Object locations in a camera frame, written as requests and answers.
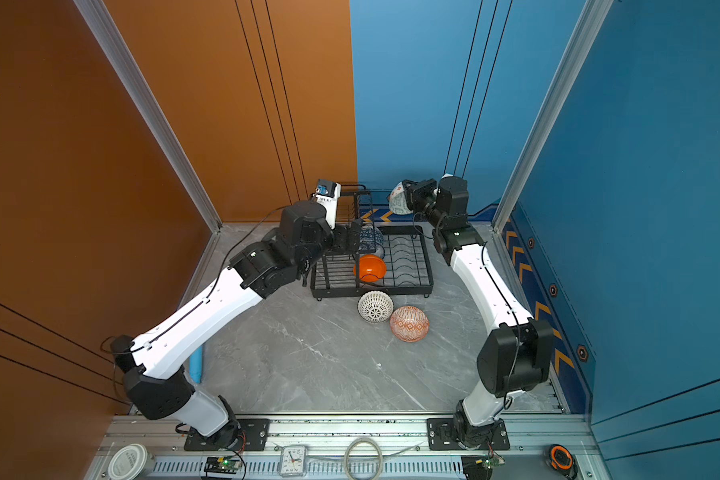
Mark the right circuit board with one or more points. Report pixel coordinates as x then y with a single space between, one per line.
491 461

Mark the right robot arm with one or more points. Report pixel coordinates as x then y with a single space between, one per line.
516 355

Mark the left green circuit board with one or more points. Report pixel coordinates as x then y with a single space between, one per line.
224 467

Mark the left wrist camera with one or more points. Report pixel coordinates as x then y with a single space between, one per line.
327 193

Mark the white lattice bowl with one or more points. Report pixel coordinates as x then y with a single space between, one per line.
375 307

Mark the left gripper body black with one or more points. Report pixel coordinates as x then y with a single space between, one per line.
340 244

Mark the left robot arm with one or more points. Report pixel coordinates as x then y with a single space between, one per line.
152 363

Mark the green patterned bowl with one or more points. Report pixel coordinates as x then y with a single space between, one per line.
397 200

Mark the light blue cylinder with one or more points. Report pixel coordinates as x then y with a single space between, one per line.
195 365

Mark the red patterned bowl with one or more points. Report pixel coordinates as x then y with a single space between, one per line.
409 324

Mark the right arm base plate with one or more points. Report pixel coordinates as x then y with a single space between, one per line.
441 433

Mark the orange plastic bowl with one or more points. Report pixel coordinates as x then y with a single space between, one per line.
370 269

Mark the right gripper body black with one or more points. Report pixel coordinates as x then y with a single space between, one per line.
422 199

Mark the orange black tape measure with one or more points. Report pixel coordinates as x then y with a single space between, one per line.
561 460

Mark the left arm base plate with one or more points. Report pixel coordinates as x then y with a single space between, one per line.
249 435

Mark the small white clock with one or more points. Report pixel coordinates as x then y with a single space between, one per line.
293 462

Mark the black wire dish rack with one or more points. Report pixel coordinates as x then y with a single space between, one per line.
391 257

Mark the white round lid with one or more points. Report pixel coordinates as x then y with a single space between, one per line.
128 462

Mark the blue geometric pattern bowl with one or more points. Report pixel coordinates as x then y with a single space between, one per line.
372 241

